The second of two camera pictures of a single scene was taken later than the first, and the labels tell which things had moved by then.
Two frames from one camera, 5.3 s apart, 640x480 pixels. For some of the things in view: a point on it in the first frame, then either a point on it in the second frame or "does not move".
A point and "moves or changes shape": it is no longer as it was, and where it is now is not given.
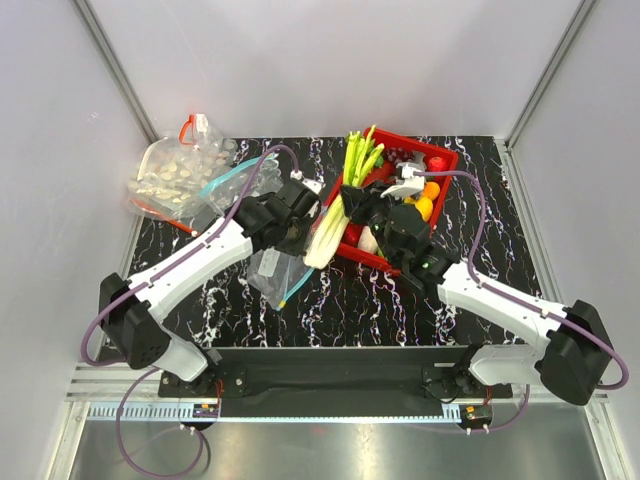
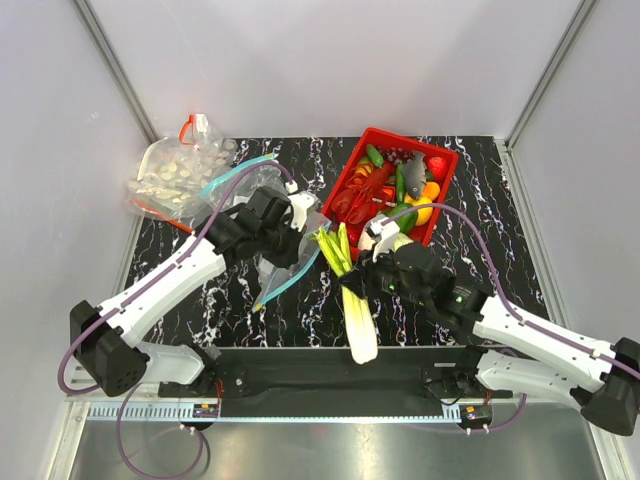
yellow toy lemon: [424, 206] does not move
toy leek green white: [361, 157] → [335, 243]
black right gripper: [353, 198] → [363, 281]
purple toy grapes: [398, 154] does not move
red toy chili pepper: [352, 234] does not move
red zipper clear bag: [168, 177] does not move
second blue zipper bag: [224, 194] does not move
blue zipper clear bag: [278, 275] moves or changes shape
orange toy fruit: [431, 189] does not move
